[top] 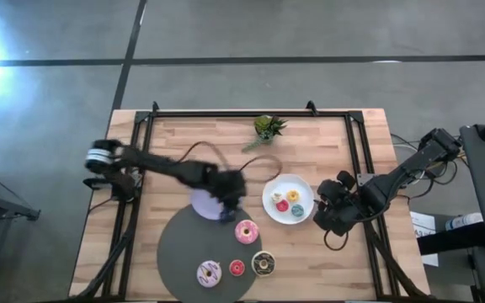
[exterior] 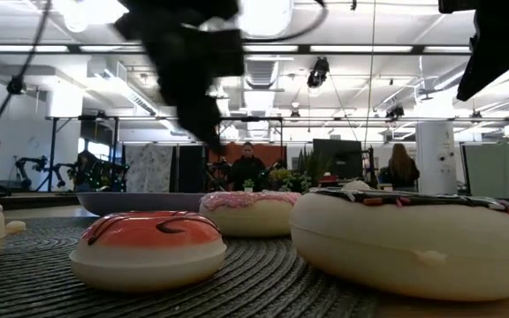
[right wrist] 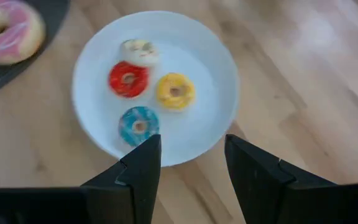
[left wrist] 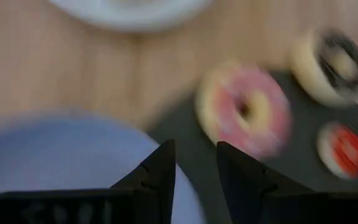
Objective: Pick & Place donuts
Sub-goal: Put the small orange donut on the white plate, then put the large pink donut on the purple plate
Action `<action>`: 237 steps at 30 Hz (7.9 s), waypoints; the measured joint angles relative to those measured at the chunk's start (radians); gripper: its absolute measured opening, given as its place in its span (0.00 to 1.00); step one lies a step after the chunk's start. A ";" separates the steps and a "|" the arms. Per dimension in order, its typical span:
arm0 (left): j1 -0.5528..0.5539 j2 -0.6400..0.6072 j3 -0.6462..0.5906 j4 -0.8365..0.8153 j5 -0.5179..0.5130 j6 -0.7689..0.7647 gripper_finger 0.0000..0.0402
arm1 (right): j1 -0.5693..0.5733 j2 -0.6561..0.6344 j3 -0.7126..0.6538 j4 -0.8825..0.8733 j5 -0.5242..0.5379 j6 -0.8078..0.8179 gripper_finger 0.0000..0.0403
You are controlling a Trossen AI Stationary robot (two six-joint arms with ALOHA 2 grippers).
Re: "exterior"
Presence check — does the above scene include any person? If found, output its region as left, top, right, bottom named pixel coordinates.
left=378, top=142, right=422, bottom=192
left=229, top=140, right=268, bottom=192

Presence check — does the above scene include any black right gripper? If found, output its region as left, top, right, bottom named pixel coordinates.
left=437, top=0, right=509, bottom=102

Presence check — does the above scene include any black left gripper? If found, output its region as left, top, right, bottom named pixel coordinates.
left=115, top=0, right=246, bottom=151

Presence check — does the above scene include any small red striped donut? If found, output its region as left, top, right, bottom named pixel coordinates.
left=69, top=210, right=228, bottom=293

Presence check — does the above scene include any grey round woven placemat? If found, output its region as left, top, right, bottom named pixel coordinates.
left=0, top=216, right=382, bottom=318

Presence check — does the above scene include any green potted plant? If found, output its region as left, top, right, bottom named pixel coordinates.
left=241, top=148, right=333, bottom=194

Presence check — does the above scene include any large chocolate sprinkled donut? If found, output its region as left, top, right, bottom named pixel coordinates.
left=288, top=187, right=509, bottom=303

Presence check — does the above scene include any white round pillar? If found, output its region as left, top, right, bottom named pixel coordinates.
left=414, top=121, right=458, bottom=195

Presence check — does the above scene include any black overhead camera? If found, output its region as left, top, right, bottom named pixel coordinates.
left=306, top=56, right=330, bottom=88

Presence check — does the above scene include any large pink iced donut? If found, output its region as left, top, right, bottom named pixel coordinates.
left=198, top=190, right=303, bottom=239

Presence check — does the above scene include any patterned fabric screen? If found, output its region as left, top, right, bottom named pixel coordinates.
left=124, top=144, right=176, bottom=193

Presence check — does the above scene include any small cream donut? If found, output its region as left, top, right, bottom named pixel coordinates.
left=4, top=219, right=27, bottom=235

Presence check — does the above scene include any black computer monitor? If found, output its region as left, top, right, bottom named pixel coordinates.
left=312, top=138, right=364, bottom=180

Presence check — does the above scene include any black hanging cable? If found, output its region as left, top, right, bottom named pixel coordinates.
left=0, top=0, right=55, bottom=149

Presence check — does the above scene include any purple plate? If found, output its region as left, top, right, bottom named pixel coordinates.
left=76, top=191, right=207, bottom=217

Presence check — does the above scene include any orange partition panel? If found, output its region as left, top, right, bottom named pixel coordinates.
left=208, top=141, right=287, bottom=170

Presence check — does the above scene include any grey green partition panel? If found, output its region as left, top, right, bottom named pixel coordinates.
left=460, top=143, right=509, bottom=200

